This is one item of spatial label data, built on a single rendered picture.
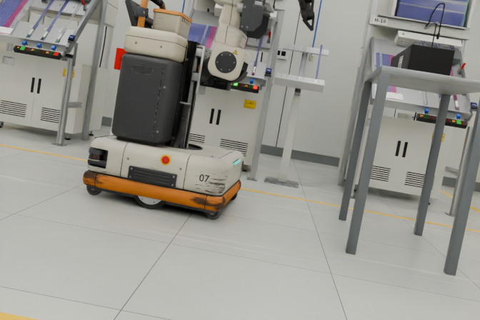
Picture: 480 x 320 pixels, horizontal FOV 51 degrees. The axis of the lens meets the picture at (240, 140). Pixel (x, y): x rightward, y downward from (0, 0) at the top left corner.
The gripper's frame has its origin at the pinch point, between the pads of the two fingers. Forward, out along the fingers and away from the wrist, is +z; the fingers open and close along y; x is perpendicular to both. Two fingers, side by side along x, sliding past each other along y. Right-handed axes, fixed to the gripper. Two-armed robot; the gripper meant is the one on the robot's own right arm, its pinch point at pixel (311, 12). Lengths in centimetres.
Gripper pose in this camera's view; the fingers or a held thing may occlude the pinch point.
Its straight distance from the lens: 231.7
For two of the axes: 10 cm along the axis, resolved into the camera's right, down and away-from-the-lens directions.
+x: -9.5, 2.7, 1.5
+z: 2.8, 9.6, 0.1
